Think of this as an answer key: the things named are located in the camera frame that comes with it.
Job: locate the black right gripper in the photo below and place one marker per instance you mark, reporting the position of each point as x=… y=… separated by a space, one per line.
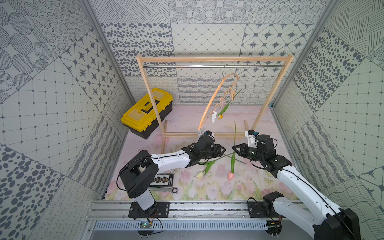
x=242 y=151

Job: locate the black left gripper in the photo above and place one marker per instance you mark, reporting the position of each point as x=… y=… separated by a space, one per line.
x=214 y=149

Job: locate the pink tulip flower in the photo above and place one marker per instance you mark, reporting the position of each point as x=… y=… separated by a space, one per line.
x=232 y=156

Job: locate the yellow tulip flower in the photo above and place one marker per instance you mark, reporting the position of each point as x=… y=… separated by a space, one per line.
x=220 y=116

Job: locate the beige wavy clothes hanger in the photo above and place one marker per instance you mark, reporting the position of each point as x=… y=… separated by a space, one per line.
x=220 y=98

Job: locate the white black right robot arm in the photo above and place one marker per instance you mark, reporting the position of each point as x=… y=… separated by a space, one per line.
x=323 y=219

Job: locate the cream white tulip flower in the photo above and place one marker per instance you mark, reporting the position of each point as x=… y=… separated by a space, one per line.
x=208 y=165

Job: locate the floral pink table mat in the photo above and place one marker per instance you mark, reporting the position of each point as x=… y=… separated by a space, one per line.
x=221 y=181

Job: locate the white clothespin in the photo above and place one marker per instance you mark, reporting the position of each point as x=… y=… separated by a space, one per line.
x=214 y=116

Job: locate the silver ratchet wrench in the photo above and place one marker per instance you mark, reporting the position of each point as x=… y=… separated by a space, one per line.
x=172 y=190

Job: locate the black bit set case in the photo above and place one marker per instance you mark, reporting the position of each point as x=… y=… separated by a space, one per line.
x=163 y=180

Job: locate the beige clothespin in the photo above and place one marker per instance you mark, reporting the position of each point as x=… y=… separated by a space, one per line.
x=232 y=94

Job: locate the yellow black toolbox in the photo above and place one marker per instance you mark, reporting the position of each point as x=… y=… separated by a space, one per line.
x=141 y=118

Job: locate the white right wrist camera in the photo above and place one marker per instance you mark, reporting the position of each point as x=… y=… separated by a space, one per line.
x=251 y=138

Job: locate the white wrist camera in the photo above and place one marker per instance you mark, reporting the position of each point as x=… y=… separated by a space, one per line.
x=209 y=133
x=251 y=138

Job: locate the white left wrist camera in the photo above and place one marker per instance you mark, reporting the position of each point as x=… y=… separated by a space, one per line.
x=209 y=133

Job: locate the aluminium rail base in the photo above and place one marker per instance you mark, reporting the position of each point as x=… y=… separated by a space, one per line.
x=180 y=216

